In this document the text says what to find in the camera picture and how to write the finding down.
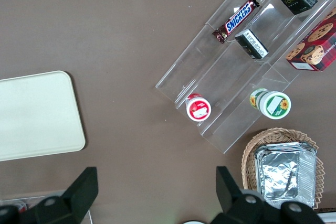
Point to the light wicker basket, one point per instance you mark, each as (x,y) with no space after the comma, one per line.
(278,136)

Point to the white plastic bin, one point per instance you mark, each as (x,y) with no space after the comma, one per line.
(328,217)

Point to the red tartan cookie box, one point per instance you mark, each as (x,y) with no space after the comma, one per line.
(316,44)

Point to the Snickers chocolate bar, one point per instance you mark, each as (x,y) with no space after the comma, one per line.
(237,19)

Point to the red lidded white jar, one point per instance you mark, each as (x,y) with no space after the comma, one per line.
(198,107)

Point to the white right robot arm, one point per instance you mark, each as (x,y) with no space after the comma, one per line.
(195,222)

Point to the red drink bottle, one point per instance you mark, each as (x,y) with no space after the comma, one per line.
(22,206)

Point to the stacked aluminium foil trays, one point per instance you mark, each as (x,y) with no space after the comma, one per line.
(283,174)

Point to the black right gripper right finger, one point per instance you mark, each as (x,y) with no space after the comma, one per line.
(236,203)

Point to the green sunflower lidded jar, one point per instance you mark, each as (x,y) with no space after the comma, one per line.
(273,103)

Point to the black box white label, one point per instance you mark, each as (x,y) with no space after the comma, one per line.
(252,44)

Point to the cream rectangular plastic tray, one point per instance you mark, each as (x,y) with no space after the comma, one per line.
(36,116)

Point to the clear acrylic stepped shelf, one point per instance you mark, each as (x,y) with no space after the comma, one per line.
(225,82)

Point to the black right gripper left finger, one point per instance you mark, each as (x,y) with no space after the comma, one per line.
(76,197)

